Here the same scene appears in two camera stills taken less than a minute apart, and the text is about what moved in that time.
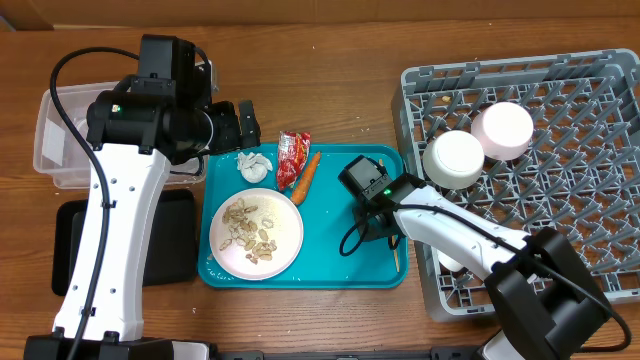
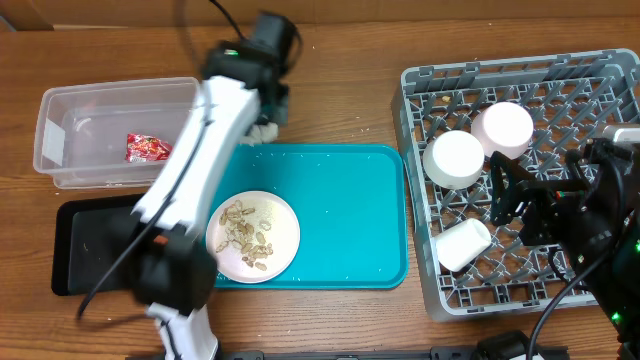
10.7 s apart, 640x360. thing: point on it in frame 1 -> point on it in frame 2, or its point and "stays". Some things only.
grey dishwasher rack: [580, 171] stays
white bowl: [455, 160] stays
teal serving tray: [333, 255] stays
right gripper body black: [373, 230] -> [544, 222]
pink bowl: [504, 128] stays
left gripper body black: [225, 135] -> [272, 107]
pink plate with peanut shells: [256, 234] stays
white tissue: [253, 167] -> [261, 134]
